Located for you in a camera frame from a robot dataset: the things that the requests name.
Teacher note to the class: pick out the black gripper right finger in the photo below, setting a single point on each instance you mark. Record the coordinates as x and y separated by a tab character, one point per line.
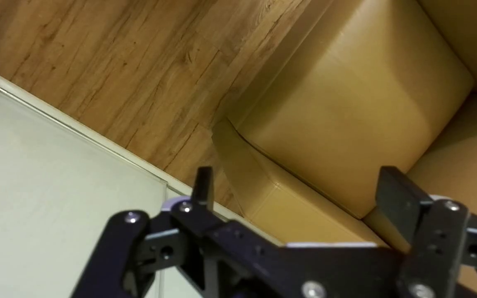
438	241

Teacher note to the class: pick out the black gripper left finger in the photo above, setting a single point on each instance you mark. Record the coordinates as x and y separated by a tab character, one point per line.
124	253

